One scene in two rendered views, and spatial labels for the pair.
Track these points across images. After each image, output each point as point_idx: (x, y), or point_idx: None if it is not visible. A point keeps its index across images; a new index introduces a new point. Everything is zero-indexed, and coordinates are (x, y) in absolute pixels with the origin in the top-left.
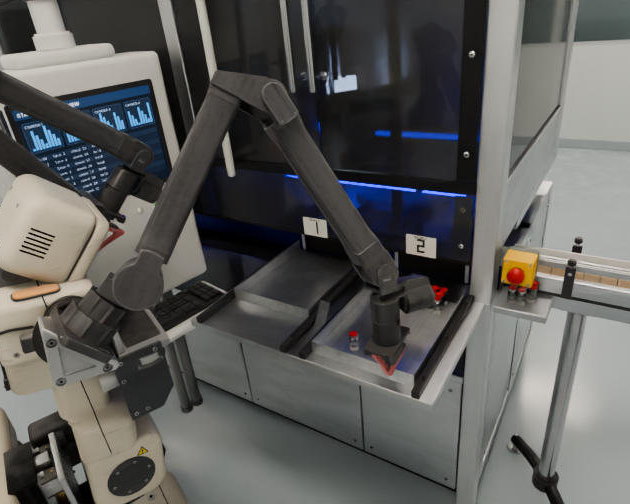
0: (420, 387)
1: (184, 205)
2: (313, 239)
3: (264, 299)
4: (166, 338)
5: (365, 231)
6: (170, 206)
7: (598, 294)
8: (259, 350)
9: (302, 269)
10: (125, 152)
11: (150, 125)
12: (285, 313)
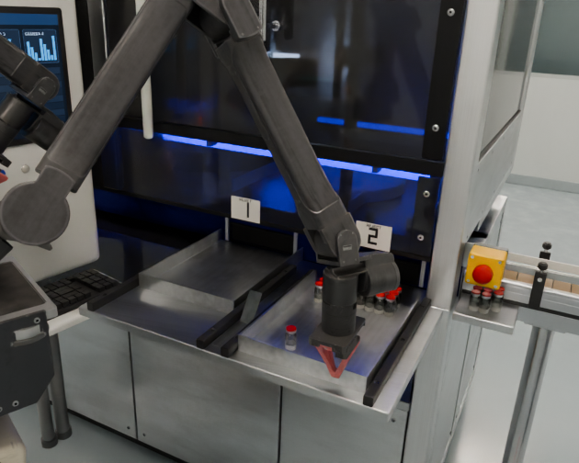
0: (374, 391)
1: (108, 119)
2: (239, 228)
3: (177, 287)
4: (53, 309)
5: (325, 186)
6: (90, 118)
7: (570, 305)
8: (154, 368)
9: (224, 261)
10: (24, 75)
11: (52, 64)
12: (203, 306)
